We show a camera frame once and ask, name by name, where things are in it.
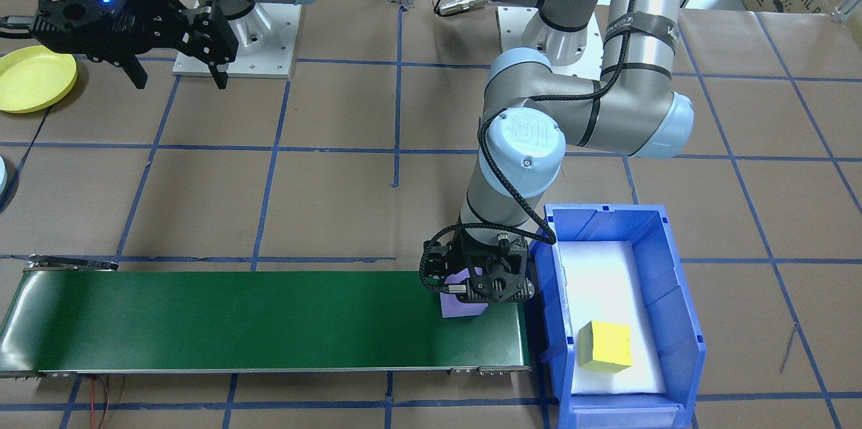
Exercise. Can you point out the purple cube block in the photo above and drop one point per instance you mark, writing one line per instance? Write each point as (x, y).
(458, 309)

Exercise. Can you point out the yellow cube block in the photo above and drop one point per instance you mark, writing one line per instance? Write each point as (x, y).
(609, 348)

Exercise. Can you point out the yellow plastic plate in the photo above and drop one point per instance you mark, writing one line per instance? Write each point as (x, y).
(34, 79)

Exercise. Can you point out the light blue plastic plate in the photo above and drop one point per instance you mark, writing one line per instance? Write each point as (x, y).
(3, 176)

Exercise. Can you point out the white foam pad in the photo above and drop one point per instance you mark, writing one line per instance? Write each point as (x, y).
(606, 281)

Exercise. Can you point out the green conveyor belt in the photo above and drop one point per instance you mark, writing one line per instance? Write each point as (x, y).
(269, 321)

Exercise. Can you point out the blue plastic storage bin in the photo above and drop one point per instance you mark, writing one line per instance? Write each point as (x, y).
(673, 321)

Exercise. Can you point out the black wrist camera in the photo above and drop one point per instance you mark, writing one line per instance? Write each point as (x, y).
(64, 35)
(502, 294)

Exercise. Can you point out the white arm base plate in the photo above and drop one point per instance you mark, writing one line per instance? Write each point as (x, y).
(512, 31)
(276, 58)

